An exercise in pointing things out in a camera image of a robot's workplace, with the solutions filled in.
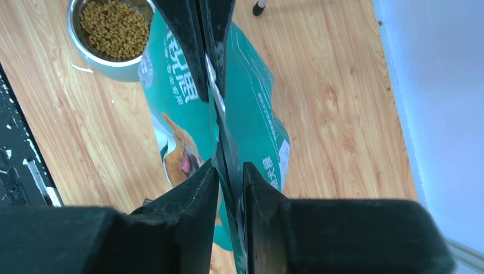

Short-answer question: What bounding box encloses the pink music stand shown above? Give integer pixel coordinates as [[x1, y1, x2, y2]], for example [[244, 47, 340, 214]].
[[252, 0, 269, 17]]

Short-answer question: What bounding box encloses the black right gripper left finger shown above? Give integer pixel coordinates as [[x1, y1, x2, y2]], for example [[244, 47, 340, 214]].
[[1, 162, 219, 273]]

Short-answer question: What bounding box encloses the green dog food bag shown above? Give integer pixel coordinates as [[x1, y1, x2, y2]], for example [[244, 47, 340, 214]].
[[136, 9, 291, 274]]

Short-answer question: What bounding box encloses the near steel bowl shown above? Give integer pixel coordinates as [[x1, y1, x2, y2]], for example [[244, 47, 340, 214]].
[[67, 1, 155, 67]]

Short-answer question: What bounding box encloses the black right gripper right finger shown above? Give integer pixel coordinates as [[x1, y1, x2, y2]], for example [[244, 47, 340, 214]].
[[243, 162, 455, 273]]

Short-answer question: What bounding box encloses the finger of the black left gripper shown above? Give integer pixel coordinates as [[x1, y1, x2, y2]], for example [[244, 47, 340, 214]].
[[152, 0, 209, 102], [199, 0, 236, 98]]

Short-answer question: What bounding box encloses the green double pet bowl stand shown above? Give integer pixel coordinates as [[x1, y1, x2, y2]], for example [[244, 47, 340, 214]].
[[71, 37, 142, 82]]

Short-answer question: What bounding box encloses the brown kibble in near bowl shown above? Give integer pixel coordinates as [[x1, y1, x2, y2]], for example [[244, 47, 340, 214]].
[[79, 1, 151, 62]]

